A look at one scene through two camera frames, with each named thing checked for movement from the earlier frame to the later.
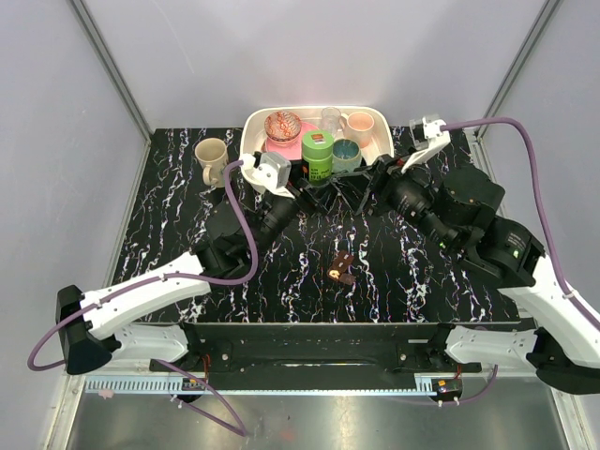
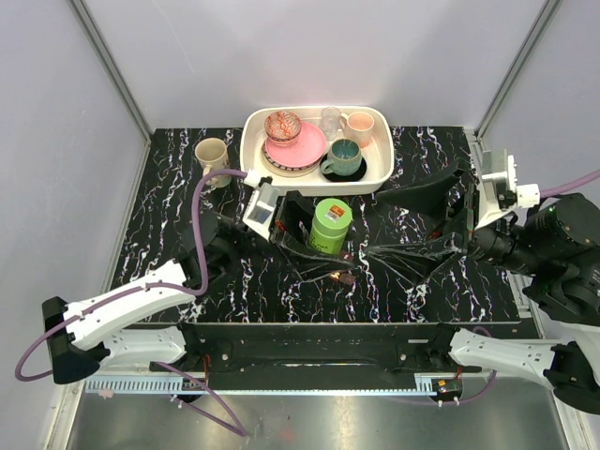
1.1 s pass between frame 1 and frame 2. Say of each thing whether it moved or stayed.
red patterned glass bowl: stayed
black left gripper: moved
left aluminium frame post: stayed
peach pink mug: stayed
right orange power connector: stayed
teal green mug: stayed
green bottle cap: moved
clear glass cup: stayed
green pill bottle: moved
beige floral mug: stayed
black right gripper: moved
